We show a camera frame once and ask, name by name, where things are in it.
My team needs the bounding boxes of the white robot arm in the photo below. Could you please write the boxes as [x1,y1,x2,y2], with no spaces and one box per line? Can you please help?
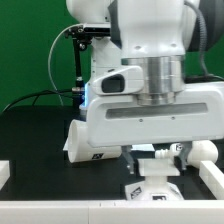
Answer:
[67,0,224,167]

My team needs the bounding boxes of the white lamp base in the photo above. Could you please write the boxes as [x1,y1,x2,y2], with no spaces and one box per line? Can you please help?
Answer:
[125,159,183,201]

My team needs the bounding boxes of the black camera on stand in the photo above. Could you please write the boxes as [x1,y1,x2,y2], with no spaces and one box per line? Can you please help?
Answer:
[64,23,110,94]

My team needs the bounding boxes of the grey camera cable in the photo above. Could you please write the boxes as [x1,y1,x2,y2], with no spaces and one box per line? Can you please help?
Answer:
[47,25,78,107]

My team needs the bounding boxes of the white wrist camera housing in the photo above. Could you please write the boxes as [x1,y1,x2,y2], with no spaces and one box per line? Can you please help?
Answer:
[91,66,144,96]

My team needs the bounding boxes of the white left rail block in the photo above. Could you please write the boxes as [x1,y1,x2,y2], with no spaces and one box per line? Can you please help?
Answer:
[0,161,10,190]

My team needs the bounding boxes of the black cables on table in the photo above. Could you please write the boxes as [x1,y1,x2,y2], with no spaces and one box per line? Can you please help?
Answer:
[1,88,81,114]

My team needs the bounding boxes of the white front rail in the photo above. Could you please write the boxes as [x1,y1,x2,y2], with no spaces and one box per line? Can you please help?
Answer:
[0,200,224,224]

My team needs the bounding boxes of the white lamp bulb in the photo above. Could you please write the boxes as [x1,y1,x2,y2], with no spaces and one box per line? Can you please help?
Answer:
[155,140,219,168]

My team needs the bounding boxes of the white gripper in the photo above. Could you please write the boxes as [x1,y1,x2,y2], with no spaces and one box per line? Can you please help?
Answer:
[87,87,224,174]

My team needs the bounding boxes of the white lamp shade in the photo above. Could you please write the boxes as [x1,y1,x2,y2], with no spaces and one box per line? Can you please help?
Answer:
[67,120,121,163]

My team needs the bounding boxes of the white paper with tags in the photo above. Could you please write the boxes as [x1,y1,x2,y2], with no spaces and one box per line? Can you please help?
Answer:
[63,139,155,152]

